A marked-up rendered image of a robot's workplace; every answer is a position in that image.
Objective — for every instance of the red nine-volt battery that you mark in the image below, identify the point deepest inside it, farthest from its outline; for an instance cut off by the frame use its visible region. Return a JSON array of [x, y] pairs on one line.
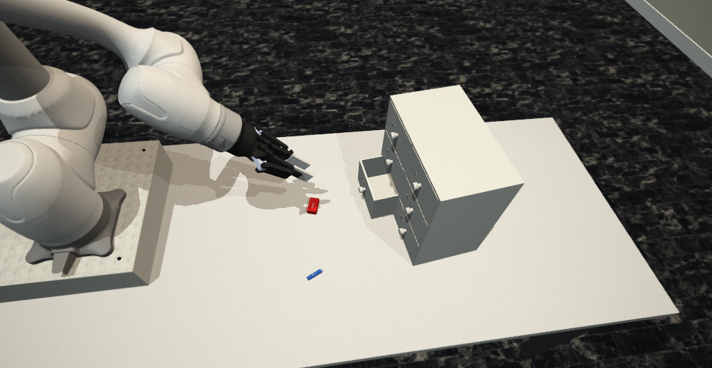
[[313, 205]]

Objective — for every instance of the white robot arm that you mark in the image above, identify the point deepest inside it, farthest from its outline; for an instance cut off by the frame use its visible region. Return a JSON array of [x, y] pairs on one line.
[[47, 183]]

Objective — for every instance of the blue battery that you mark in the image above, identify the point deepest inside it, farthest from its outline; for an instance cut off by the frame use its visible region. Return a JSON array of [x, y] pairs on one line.
[[314, 274]]

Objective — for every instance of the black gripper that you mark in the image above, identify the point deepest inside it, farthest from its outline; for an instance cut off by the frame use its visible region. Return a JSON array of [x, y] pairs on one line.
[[269, 154]]

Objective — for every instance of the grey chest of drawers with cream top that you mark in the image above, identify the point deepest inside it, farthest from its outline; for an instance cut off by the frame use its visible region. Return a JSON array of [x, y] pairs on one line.
[[470, 173]]

